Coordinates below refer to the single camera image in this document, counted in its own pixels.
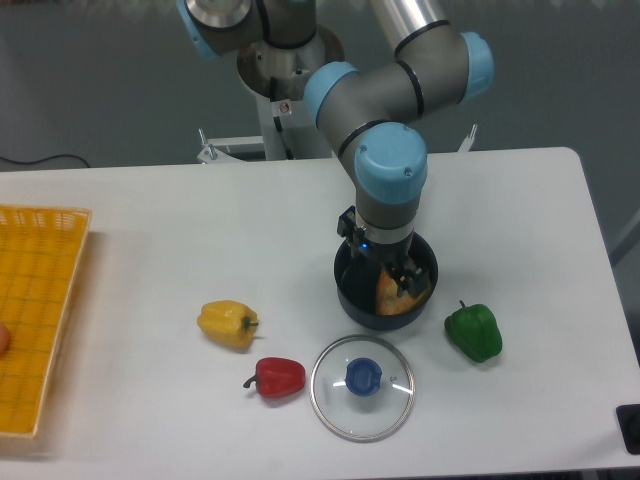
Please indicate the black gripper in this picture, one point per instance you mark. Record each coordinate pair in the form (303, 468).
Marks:
(406, 272)

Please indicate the bread slice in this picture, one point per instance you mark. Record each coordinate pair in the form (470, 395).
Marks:
(387, 304)

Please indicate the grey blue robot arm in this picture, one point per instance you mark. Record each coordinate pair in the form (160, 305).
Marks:
(388, 165)

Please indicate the dark blue cooking pot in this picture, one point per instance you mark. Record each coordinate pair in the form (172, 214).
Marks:
(372, 298)

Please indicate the glass lid blue knob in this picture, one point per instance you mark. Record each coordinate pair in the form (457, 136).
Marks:
(362, 388)

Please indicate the green bell pepper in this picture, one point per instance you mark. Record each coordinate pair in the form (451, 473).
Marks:
(474, 330)

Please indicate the red bell pepper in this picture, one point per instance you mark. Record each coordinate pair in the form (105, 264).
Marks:
(276, 377)

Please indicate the yellow bell pepper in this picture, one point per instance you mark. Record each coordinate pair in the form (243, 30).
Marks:
(229, 323)

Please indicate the black device at table edge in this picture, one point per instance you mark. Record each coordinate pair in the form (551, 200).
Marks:
(628, 417)

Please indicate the yellow woven basket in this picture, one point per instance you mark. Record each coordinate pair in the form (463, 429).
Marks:
(41, 250)

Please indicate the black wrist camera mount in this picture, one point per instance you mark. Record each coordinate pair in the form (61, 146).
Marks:
(353, 236)

